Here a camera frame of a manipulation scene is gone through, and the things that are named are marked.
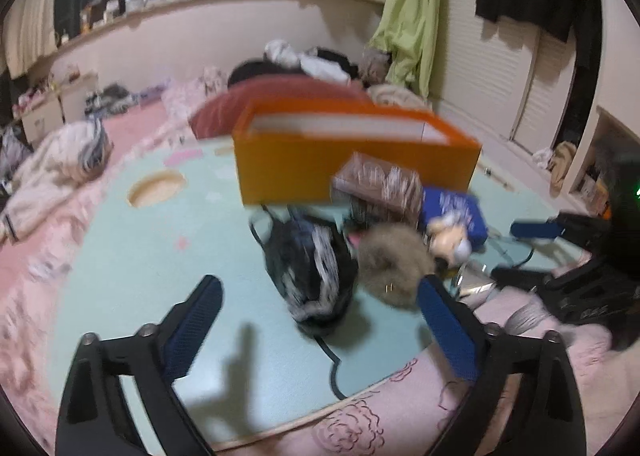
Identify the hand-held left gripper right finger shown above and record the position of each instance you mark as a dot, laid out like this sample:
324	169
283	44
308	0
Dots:
447	331

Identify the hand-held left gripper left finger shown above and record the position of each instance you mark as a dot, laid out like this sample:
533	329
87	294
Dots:
192	331

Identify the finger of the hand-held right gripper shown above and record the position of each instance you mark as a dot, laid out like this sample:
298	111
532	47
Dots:
532	229
525	278

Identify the round metal tin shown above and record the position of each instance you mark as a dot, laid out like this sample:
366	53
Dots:
472	283

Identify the white plush toy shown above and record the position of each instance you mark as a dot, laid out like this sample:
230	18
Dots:
450	243

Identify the brown fur pompom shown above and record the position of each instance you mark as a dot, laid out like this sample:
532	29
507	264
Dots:
395	261

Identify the black lace cloth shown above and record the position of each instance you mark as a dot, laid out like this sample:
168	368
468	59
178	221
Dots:
305	271

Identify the small brown box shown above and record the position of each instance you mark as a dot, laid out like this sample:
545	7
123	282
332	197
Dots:
370	180

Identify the orange box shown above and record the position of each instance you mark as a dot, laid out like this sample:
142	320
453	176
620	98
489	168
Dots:
300	170

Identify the cartoon printed desktop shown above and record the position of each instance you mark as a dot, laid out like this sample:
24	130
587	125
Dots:
175	261

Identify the cream cloth bundle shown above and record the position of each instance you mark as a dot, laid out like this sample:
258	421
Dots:
560	165

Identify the white open cabinet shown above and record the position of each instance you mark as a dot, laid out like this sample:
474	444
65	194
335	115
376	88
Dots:
605	135

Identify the white louvered closet doors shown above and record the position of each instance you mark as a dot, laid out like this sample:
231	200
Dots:
490	75

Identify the pink floral bedsheet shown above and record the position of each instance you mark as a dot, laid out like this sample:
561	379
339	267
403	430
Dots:
30	286

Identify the beige garment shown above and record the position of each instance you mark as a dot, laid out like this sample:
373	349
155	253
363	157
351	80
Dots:
395	95

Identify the white fluffy blanket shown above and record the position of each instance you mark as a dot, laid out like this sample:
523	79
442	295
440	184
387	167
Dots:
45	170

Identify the red cushion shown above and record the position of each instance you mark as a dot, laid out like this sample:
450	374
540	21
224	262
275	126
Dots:
230	110

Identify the hanging green cloth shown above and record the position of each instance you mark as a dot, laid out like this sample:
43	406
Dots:
410	20

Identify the dark striped clothes pile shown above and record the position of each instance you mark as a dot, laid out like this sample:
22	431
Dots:
107	98

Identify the black clothes pile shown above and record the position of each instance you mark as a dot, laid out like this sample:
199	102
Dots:
250	70

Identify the white clothes pile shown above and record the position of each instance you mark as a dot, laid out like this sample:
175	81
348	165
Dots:
285	53

